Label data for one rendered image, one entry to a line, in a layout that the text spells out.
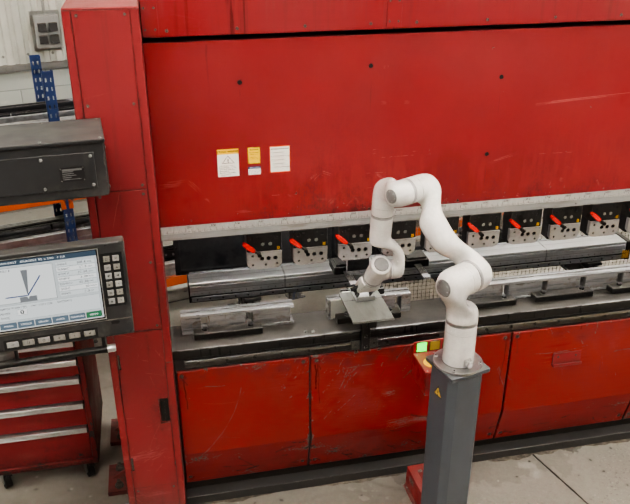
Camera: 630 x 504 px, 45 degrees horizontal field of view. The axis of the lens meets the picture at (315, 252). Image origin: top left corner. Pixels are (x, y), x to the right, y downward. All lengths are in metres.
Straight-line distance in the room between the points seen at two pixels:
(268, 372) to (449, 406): 0.86
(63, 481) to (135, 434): 0.79
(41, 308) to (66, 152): 0.54
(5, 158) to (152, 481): 1.69
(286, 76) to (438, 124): 0.68
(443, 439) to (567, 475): 1.17
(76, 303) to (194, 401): 0.98
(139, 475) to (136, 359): 0.60
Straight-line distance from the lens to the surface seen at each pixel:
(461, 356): 2.94
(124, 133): 2.82
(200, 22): 2.94
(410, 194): 2.84
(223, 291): 3.64
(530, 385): 3.95
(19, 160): 2.53
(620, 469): 4.29
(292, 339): 3.37
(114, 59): 2.76
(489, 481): 4.04
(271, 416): 3.59
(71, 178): 2.54
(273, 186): 3.15
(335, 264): 3.64
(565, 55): 3.42
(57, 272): 2.65
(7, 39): 7.03
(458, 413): 3.06
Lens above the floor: 2.66
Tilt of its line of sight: 26 degrees down
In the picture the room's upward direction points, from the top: straight up
